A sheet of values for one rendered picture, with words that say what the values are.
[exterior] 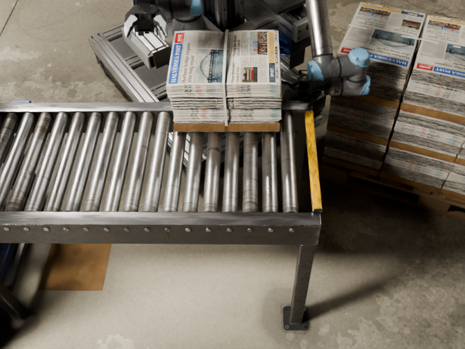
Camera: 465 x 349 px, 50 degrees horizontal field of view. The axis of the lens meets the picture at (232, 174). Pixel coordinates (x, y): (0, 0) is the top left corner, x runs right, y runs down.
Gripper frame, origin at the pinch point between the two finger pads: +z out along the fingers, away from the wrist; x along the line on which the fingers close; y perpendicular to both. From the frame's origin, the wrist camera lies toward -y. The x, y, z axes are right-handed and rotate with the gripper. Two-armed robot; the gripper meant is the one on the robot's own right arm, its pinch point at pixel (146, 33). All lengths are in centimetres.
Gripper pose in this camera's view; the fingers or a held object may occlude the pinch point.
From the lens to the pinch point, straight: 152.5
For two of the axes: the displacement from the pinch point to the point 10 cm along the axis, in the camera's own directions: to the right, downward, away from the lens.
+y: -1.0, 6.2, 7.8
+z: 1.4, 7.8, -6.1
